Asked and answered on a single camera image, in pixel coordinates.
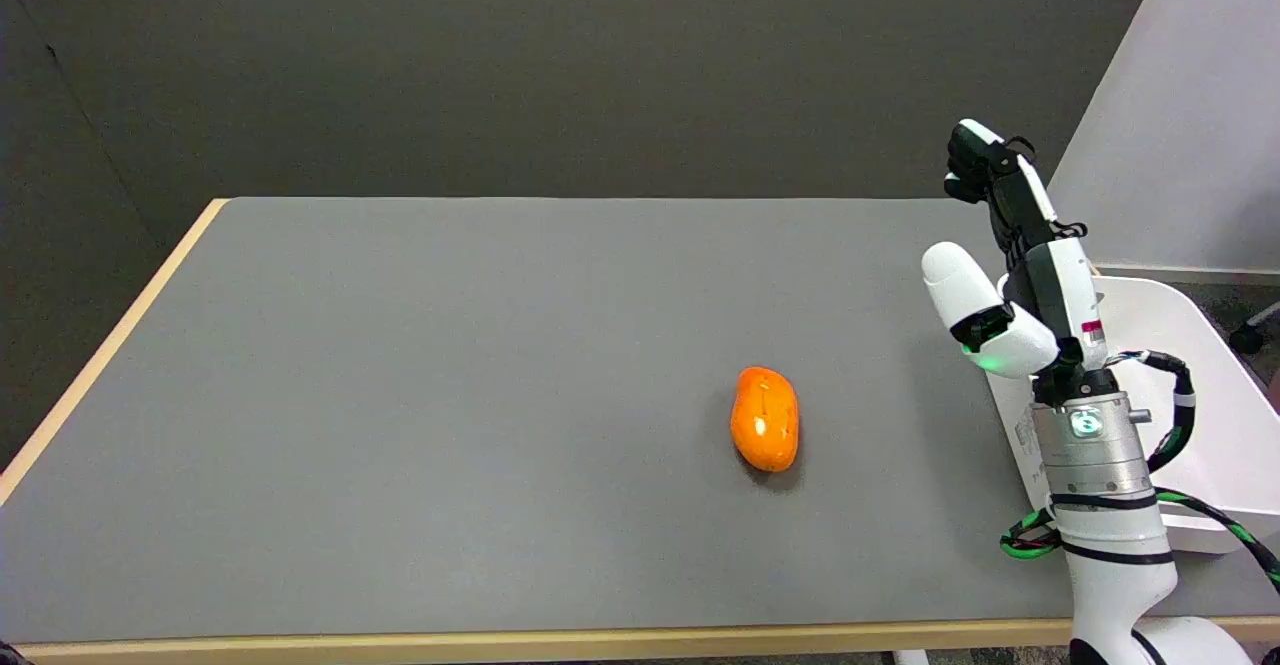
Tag white plastic bin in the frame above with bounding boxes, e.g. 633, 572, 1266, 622
985, 275, 1280, 556

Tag green black braided cable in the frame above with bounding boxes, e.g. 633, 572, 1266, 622
999, 488, 1280, 591

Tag black chair caster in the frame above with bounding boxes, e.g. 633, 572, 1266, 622
1229, 300, 1280, 355

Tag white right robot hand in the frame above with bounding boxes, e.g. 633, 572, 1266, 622
920, 119, 1111, 381

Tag orange mango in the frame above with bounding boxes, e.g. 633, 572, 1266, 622
729, 366, 801, 474

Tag black cable with white bands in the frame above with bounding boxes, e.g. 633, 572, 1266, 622
1106, 349, 1198, 474

